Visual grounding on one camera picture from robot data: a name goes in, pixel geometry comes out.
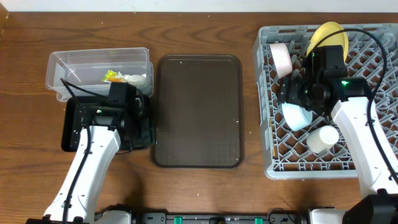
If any blue bowl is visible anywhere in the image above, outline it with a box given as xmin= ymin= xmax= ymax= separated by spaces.
xmin=282 ymin=103 xmax=313 ymax=131

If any pink bowl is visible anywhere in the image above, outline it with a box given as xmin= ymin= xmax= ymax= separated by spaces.
xmin=269 ymin=43 xmax=293 ymax=78

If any white paper cup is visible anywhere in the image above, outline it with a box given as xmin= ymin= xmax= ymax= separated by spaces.
xmin=307 ymin=126 xmax=340 ymax=154

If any yellow plate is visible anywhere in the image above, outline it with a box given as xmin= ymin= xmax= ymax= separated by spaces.
xmin=306 ymin=22 xmax=349 ymax=60

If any green snack wrapper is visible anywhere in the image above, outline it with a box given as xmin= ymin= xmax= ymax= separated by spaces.
xmin=102 ymin=70 xmax=126 ymax=83

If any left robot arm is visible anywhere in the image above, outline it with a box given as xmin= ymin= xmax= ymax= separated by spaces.
xmin=27 ymin=96 xmax=154 ymax=223

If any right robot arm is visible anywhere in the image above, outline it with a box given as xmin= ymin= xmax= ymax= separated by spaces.
xmin=277 ymin=77 xmax=397 ymax=223

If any grey dishwasher rack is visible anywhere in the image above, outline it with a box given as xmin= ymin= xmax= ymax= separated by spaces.
xmin=253 ymin=24 xmax=397 ymax=187

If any black plastic bin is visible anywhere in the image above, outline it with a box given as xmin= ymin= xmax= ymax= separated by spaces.
xmin=61 ymin=96 xmax=138 ymax=152

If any brown serving tray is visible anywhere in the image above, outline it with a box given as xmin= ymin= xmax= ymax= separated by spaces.
xmin=150 ymin=54 xmax=244 ymax=169

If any clear plastic bin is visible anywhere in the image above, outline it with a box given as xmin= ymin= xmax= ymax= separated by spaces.
xmin=45 ymin=47 xmax=154 ymax=101

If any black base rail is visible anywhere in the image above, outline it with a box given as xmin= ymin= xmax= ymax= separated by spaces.
xmin=93 ymin=203 xmax=335 ymax=224

